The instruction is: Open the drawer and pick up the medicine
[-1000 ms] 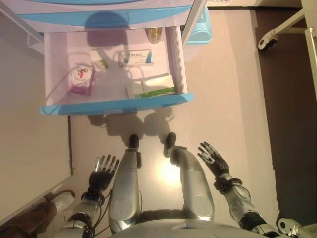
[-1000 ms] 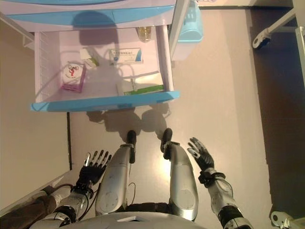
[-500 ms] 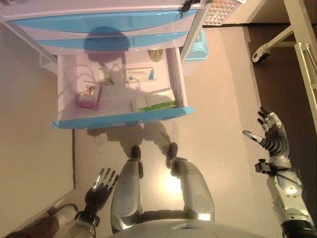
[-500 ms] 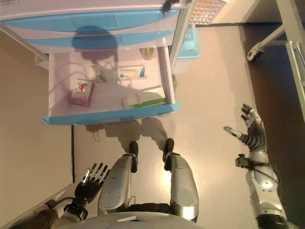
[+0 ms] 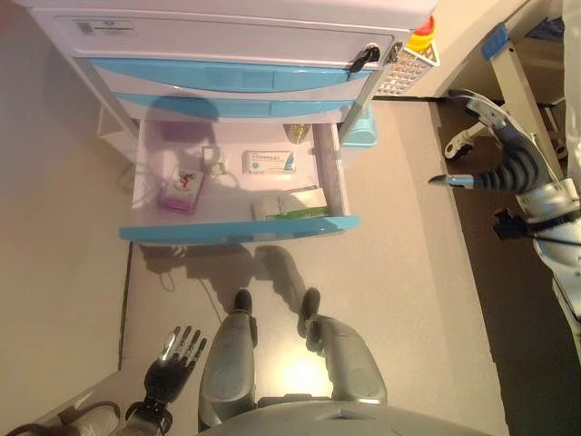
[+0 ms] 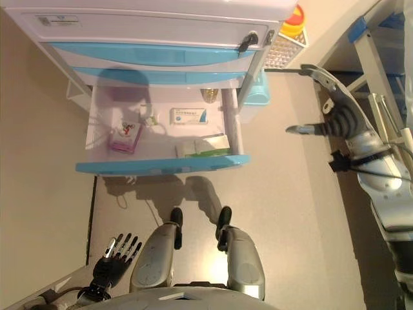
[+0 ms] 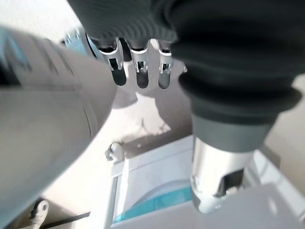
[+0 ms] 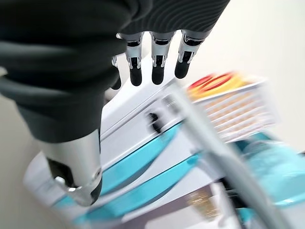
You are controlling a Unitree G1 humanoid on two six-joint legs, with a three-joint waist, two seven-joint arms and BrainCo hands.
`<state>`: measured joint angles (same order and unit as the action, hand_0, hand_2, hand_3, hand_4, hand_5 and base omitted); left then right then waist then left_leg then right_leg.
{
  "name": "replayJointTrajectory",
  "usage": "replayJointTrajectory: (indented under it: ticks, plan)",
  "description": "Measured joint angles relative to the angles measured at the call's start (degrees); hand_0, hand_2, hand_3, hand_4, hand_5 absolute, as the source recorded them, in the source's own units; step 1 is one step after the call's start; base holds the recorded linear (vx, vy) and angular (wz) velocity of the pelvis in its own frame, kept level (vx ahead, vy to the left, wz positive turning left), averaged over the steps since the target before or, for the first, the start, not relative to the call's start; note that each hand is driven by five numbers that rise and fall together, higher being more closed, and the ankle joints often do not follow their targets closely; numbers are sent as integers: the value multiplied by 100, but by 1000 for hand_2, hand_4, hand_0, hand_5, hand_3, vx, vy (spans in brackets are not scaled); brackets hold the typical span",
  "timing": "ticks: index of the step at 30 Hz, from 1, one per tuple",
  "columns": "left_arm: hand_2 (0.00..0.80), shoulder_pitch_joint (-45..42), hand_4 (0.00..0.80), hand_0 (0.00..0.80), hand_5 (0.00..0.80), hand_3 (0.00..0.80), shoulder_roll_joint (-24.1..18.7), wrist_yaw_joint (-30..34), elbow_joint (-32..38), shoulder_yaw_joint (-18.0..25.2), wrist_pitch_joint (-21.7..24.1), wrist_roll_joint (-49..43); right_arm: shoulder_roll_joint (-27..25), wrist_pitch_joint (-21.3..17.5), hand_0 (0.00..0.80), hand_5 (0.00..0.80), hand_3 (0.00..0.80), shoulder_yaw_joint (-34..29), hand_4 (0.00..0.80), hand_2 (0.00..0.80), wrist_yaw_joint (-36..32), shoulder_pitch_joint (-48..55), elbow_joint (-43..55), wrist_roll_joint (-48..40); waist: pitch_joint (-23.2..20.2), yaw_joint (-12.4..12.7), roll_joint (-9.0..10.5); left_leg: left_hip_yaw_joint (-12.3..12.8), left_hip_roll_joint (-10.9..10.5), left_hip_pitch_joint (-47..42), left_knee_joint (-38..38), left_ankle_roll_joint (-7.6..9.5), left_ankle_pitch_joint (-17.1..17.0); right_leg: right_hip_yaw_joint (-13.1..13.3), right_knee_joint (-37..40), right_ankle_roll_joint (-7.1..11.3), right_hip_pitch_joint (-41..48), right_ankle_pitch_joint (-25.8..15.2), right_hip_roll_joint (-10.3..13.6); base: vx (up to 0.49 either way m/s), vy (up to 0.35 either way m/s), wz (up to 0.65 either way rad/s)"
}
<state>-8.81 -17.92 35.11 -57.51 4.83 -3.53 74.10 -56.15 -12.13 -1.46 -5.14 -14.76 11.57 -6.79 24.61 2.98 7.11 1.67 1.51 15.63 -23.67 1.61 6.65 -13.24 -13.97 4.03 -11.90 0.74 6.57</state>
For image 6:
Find right robot hand black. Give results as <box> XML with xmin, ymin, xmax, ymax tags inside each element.
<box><xmin>285</xmin><ymin>63</ymin><xmax>388</xmax><ymax>158</ymax></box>

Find left robot hand black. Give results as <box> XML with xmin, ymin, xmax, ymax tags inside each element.
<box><xmin>92</xmin><ymin>232</ymin><xmax>143</xmax><ymax>290</ymax></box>

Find white blue medicine box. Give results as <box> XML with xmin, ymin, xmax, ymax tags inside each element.
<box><xmin>169</xmin><ymin>107</ymin><xmax>209</xmax><ymax>125</ymax></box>

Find light blue lidded bin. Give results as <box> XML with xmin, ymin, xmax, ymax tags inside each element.
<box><xmin>240</xmin><ymin>69</ymin><xmax>271</xmax><ymax>123</ymax></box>

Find yellow sharps container red lid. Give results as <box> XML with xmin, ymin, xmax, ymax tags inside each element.
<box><xmin>279</xmin><ymin>3</ymin><xmax>306</xmax><ymax>36</ymax></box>

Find black cabinet key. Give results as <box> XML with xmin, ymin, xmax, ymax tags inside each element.
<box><xmin>237</xmin><ymin>30</ymin><xmax>259</xmax><ymax>52</ymax></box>

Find flat green white box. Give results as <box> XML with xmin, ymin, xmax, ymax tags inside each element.
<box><xmin>185</xmin><ymin>132</ymin><xmax>232</xmax><ymax>159</ymax></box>

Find pink cartoon print box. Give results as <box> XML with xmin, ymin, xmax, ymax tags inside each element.
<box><xmin>108</xmin><ymin>119</ymin><xmax>145</xmax><ymax>153</ymax></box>

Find clear jar yellow contents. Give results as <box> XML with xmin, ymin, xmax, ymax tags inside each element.
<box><xmin>199</xmin><ymin>88</ymin><xmax>220</xmax><ymax>103</ymax></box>

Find white gauze packet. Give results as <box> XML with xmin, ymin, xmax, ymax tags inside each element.
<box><xmin>175</xmin><ymin>141</ymin><xmax>198</xmax><ymax>158</ymax></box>

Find white medical cabinet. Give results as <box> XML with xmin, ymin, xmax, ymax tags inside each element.
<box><xmin>3</xmin><ymin>0</ymin><xmax>301</xmax><ymax>101</ymax></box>

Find cabinet label sticker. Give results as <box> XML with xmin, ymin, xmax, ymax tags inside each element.
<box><xmin>34</xmin><ymin>14</ymin><xmax>80</xmax><ymax>27</ymax></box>

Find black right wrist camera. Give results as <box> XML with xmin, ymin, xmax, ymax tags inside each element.
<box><xmin>328</xmin><ymin>150</ymin><xmax>356</xmax><ymax>174</ymax></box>

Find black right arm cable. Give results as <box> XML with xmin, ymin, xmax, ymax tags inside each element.
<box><xmin>348</xmin><ymin>141</ymin><xmax>413</xmax><ymax>181</ymax></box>

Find white floor cable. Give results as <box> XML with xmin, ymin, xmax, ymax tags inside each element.
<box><xmin>103</xmin><ymin>176</ymin><xmax>162</xmax><ymax>227</ymax></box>

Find thin white drawer cable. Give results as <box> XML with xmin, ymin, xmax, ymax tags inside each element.
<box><xmin>137</xmin><ymin>96</ymin><xmax>168</xmax><ymax>135</ymax></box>

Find white side bracket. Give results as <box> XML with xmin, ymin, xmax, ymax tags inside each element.
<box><xmin>66</xmin><ymin>79</ymin><xmax>94</xmax><ymax>112</ymax></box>

